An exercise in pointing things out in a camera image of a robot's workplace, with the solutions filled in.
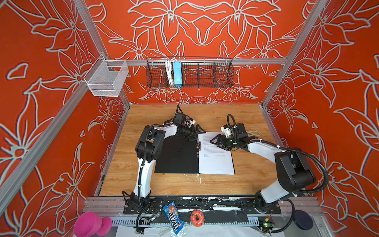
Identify black wire basket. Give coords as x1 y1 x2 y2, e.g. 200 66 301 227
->
146 57 235 89

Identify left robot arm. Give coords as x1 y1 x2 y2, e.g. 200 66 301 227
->
122 106 206 214

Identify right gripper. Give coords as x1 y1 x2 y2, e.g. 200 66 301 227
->
209 134 240 151

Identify pink dumbbell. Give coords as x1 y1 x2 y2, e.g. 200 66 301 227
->
74 212 112 237

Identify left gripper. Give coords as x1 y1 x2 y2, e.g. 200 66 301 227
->
179 125 204 141

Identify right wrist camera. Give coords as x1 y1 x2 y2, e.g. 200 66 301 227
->
221 123 248 139

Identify blue candy bag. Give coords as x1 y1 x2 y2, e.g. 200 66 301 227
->
163 201 185 235

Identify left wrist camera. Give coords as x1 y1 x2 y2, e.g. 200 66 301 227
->
173 113 195 127

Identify clear plastic bin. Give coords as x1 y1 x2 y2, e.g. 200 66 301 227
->
84 55 129 97

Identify small green circuit board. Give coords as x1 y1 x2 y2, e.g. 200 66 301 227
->
258 216 275 235

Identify grey clip folder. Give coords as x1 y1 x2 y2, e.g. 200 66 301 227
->
153 131 236 176

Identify red toy wheel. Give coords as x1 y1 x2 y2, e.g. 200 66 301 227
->
190 210 205 227

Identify white cable bundle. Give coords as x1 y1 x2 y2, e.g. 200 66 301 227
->
164 58 175 86

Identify blue white box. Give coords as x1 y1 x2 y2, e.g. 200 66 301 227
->
172 61 183 87

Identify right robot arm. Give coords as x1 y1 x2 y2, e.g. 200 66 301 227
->
210 114 329 213

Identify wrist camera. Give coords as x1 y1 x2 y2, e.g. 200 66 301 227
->
221 123 248 139
173 113 195 127

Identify dark round disc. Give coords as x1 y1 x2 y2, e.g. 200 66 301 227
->
293 210 313 231

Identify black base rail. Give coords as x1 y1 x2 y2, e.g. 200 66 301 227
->
123 195 282 215

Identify white handled scissors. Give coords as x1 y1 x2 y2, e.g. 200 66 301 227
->
247 131 261 138

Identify paper sheet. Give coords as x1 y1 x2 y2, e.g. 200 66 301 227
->
198 132 235 175

